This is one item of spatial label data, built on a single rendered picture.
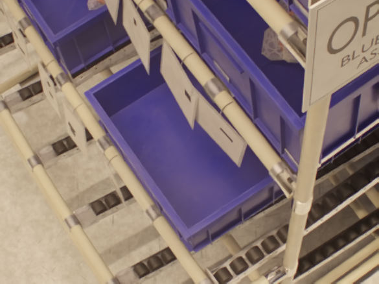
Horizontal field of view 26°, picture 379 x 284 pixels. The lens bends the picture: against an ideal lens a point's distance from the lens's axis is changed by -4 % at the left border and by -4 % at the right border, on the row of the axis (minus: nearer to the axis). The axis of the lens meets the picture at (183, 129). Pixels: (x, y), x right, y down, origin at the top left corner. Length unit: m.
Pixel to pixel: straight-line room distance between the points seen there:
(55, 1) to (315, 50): 1.15
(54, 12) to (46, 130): 0.76
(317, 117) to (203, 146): 0.68
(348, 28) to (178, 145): 0.88
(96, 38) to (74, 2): 0.18
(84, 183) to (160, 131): 0.82
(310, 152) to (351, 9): 0.33
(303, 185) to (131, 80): 0.57
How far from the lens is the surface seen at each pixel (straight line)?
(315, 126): 1.08
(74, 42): 1.76
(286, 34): 1.00
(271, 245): 1.63
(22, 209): 2.53
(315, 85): 0.95
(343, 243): 2.03
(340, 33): 0.89
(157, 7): 1.51
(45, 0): 1.97
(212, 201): 1.66
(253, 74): 1.19
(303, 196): 1.29
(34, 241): 2.49
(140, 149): 1.72
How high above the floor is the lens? 2.27
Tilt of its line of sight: 62 degrees down
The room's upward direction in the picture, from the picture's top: 7 degrees counter-clockwise
